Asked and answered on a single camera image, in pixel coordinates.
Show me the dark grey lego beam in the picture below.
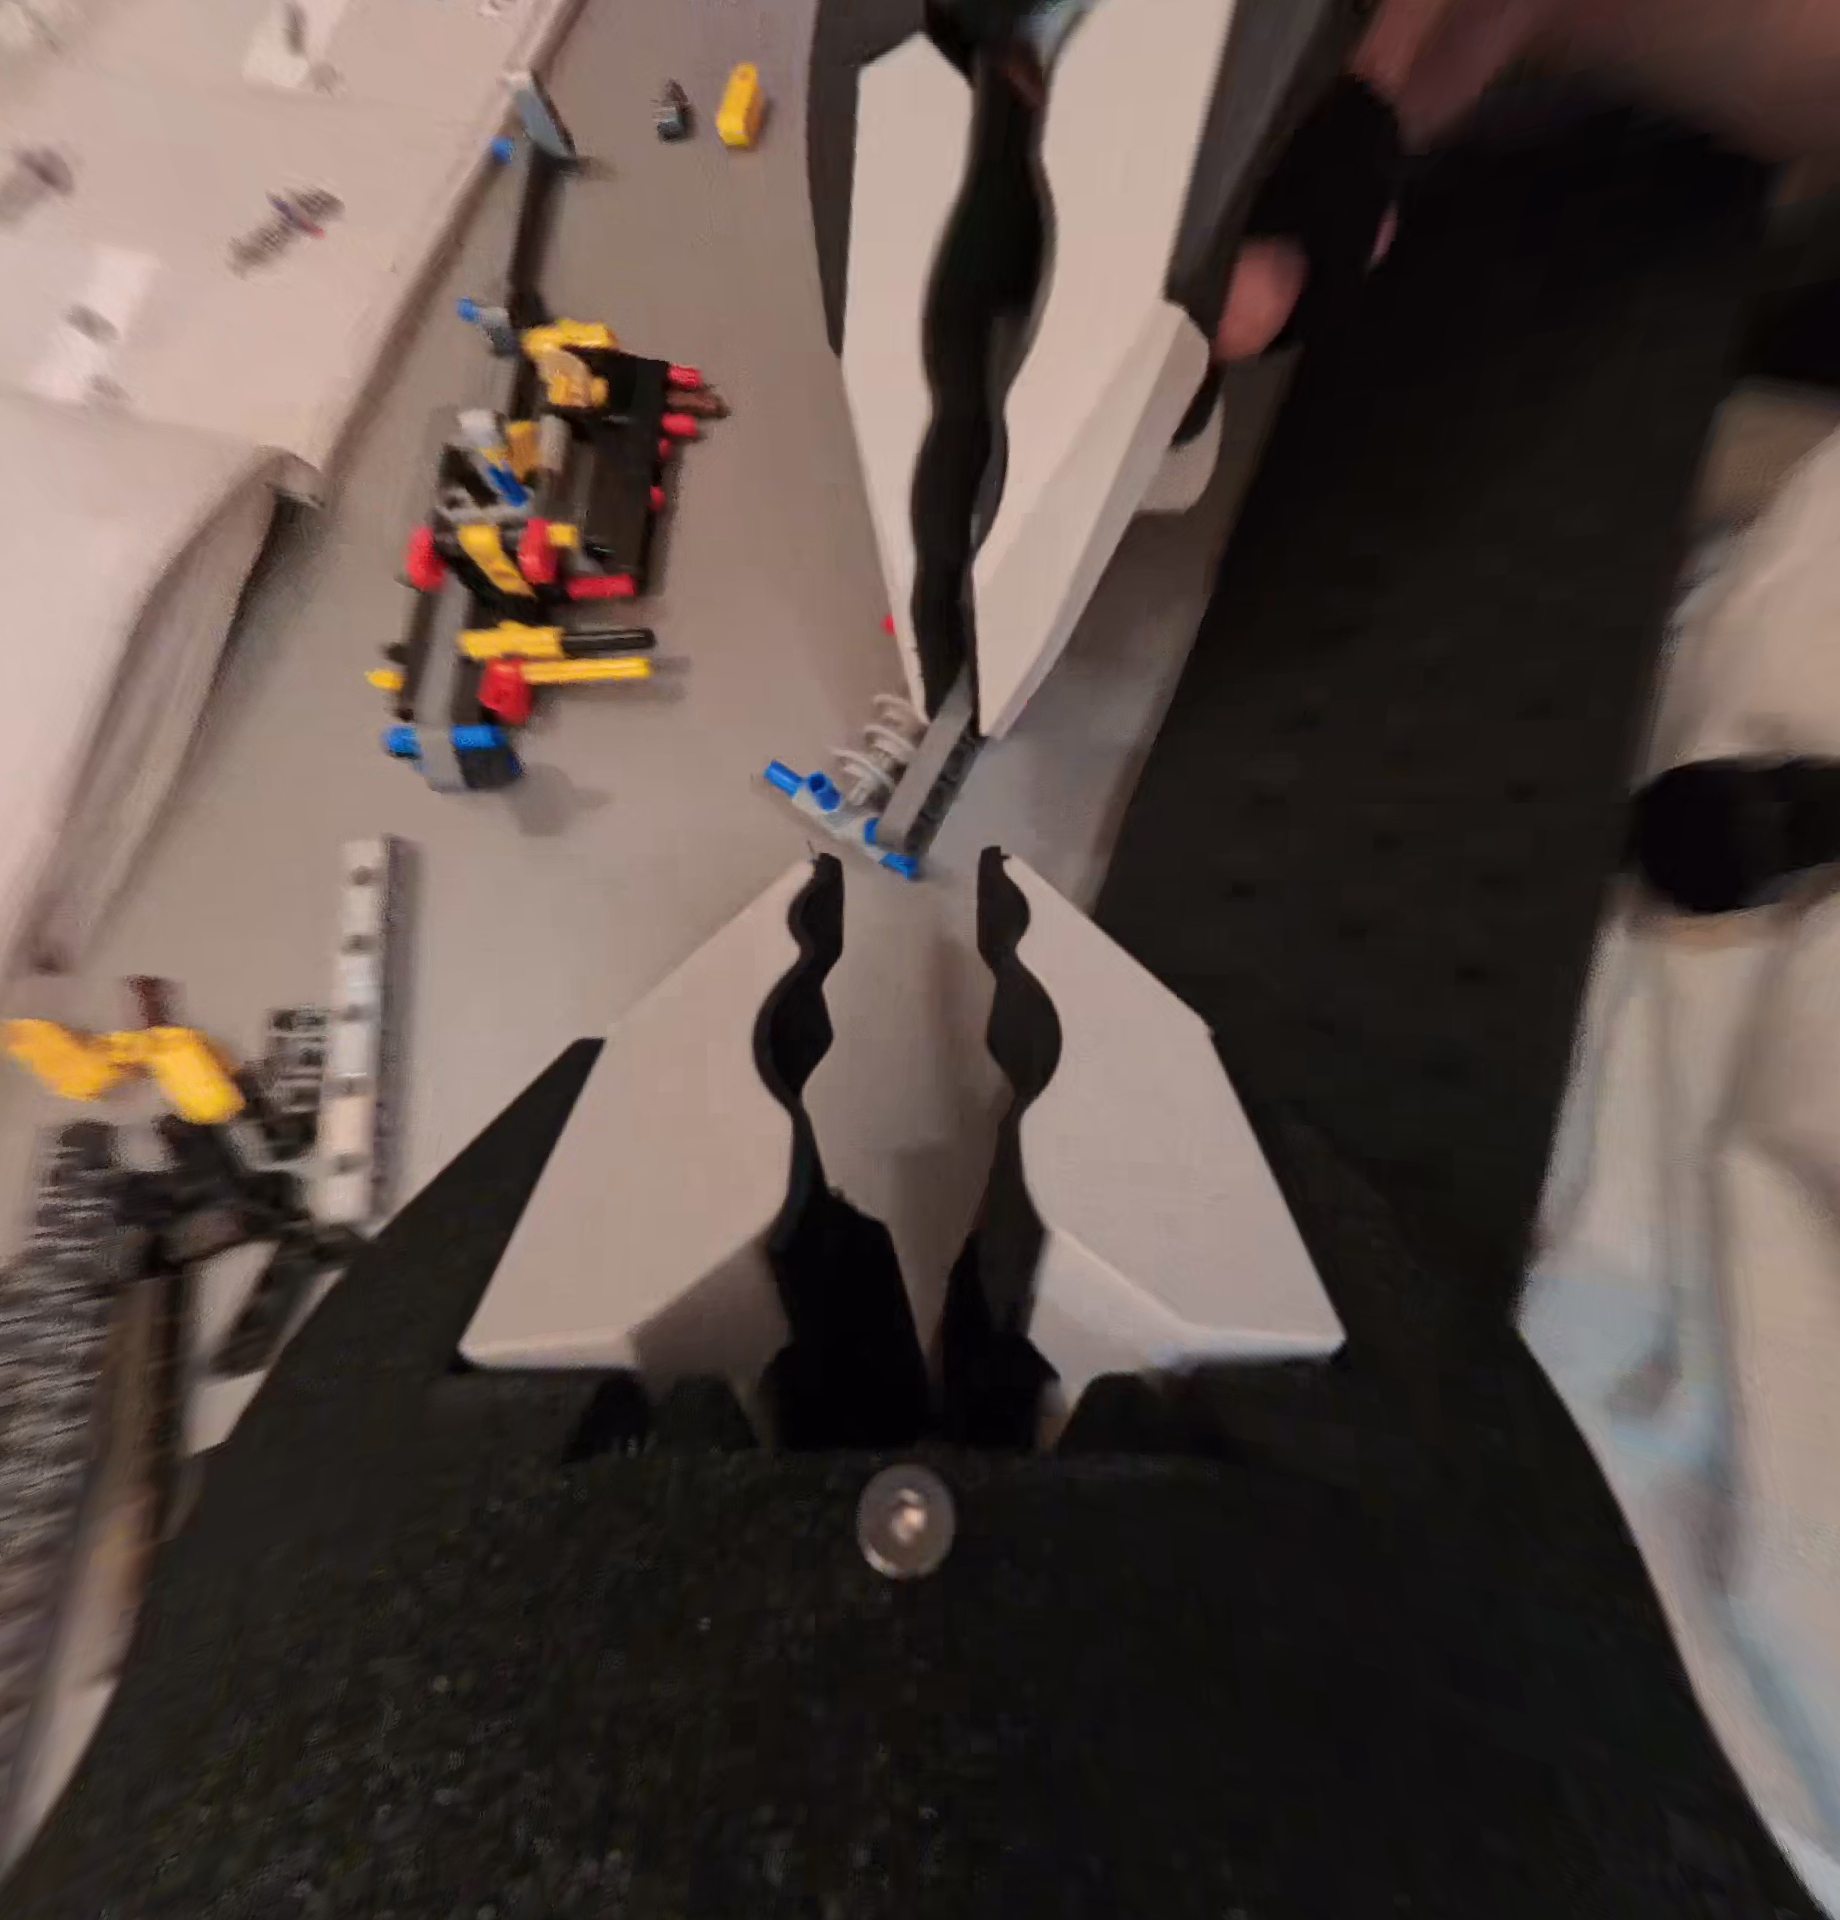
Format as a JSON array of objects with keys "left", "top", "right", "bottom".
[{"left": 875, "top": 703, "right": 991, "bottom": 872}]

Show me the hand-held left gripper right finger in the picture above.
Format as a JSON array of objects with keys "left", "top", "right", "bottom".
[{"left": 977, "top": 846, "right": 1346, "bottom": 1428}]

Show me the black lego beam pile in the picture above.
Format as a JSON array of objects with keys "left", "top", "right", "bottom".
[{"left": 0, "top": 1004, "right": 369, "bottom": 1801}]

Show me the lego chassis assembly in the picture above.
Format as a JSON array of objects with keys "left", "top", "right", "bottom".
[{"left": 364, "top": 65, "right": 731, "bottom": 797}]

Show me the grey lego connector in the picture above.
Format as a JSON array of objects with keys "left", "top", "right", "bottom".
[{"left": 763, "top": 755, "right": 922, "bottom": 879}]

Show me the yellow lego liftarm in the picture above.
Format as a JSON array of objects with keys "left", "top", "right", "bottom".
[{"left": 0, "top": 1015, "right": 249, "bottom": 1128}]

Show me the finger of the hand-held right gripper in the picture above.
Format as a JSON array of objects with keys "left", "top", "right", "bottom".
[
  {"left": 973, "top": 0, "right": 1239, "bottom": 737},
  {"left": 836, "top": 36, "right": 1012, "bottom": 707}
]

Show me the lego instruction booklet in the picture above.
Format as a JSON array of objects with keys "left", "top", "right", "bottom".
[{"left": 0, "top": 0, "right": 585, "bottom": 1082}]

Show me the light grey lego beam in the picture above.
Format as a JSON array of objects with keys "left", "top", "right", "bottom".
[{"left": 312, "top": 835, "right": 412, "bottom": 1224}]

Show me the person's right hand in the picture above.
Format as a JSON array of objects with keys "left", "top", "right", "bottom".
[{"left": 1213, "top": 0, "right": 1840, "bottom": 361}]

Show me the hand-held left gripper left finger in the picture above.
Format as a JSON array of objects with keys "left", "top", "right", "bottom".
[{"left": 459, "top": 852, "right": 849, "bottom": 1428}]

